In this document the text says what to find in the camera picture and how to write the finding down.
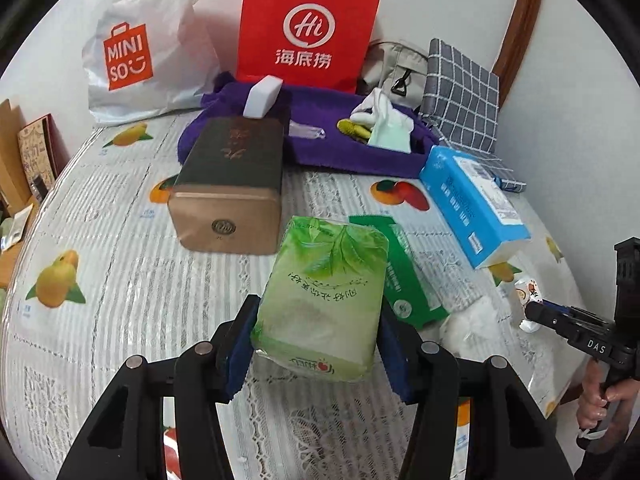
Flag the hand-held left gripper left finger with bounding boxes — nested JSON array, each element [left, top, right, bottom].
[[57, 294, 262, 480]]

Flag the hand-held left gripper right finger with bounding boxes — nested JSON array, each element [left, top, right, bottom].
[[376, 304, 574, 480]]

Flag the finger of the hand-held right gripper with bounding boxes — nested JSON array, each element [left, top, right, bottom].
[[541, 299, 586, 318], [524, 304, 581, 333]]

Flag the small white cartoon bottle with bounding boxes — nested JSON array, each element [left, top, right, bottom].
[[512, 277, 546, 333]]

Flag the green tissue pack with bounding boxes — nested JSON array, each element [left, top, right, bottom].
[[250, 215, 390, 383]]

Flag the person's right hand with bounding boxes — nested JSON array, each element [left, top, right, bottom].
[[575, 359, 640, 432]]

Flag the white plastic-wrapped pack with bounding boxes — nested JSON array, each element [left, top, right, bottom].
[[439, 295, 526, 361]]

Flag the green cardboard box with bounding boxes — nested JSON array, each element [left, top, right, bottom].
[[348, 214, 451, 331]]

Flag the blue tissue box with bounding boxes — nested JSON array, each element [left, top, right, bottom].
[[419, 145, 531, 271]]

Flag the fruit-printed tablecloth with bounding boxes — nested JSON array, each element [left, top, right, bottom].
[[0, 110, 591, 480]]

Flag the gold and green box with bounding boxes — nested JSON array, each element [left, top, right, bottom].
[[167, 116, 287, 256]]

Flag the purple towel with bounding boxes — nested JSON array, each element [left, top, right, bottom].
[[177, 71, 436, 179]]

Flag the grey checked cloth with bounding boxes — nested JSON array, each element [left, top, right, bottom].
[[417, 37, 526, 193]]

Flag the wooden nightstand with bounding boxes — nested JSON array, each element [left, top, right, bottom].
[[0, 195, 42, 291]]

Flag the white sponge block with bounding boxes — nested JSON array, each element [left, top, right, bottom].
[[243, 76, 283, 120]]

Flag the white socks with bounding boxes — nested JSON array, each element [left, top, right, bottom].
[[350, 87, 401, 126]]

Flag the grey backpack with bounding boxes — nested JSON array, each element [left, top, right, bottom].
[[360, 40, 431, 106]]

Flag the wooden headboard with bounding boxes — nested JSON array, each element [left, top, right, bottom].
[[0, 99, 32, 211]]

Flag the white plastic shopping bag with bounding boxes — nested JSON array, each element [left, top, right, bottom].
[[82, 0, 223, 128]]

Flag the red paper bag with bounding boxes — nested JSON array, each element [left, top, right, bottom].
[[235, 0, 385, 96]]

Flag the brown wooden door frame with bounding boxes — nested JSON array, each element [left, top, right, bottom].
[[492, 0, 546, 106]]

